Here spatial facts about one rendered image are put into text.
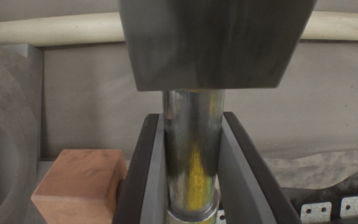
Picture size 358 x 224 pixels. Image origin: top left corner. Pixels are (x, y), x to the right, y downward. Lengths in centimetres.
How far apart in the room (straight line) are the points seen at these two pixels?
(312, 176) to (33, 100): 39
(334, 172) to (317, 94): 13
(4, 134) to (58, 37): 12
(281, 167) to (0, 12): 44
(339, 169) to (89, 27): 39
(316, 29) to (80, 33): 28
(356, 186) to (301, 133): 15
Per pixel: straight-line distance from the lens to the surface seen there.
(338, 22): 31
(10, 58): 27
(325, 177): 37
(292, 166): 32
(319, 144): 33
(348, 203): 39
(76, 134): 30
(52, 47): 31
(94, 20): 26
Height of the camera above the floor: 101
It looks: 85 degrees down
